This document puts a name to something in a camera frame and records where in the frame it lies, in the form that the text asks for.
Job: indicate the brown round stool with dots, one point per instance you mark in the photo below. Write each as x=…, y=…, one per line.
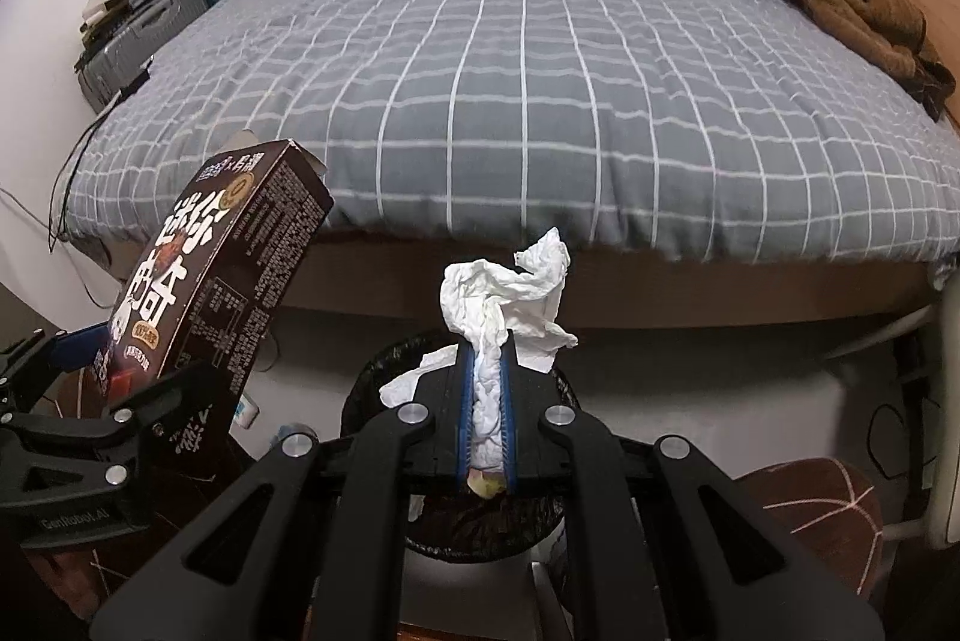
x=75, y=581
x=817, y=513

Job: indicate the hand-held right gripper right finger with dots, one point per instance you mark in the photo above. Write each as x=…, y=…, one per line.
x=510, y=409

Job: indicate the white tissue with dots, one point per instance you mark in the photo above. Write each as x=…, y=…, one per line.
x=495, y=296

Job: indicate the grey checked bed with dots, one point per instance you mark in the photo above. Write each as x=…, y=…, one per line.
x=525, y=86

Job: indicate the grey suitcase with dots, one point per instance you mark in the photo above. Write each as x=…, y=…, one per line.
x=142, y=41

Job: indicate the white furniture frame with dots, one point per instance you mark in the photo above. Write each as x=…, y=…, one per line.
x=943, y=476

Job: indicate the small blue white packet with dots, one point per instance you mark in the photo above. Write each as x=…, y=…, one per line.
x=244, y=415

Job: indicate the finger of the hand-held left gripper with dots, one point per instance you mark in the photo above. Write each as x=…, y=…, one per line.
x=172, y=401
x=75, y=341

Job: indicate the trash bin with black liner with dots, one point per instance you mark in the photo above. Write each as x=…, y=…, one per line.
x=367, y=401

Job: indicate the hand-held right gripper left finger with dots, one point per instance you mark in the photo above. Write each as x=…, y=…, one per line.
x=465, y=401

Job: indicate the dark brown cookie box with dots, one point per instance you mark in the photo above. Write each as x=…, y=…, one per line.
x=225, y=251

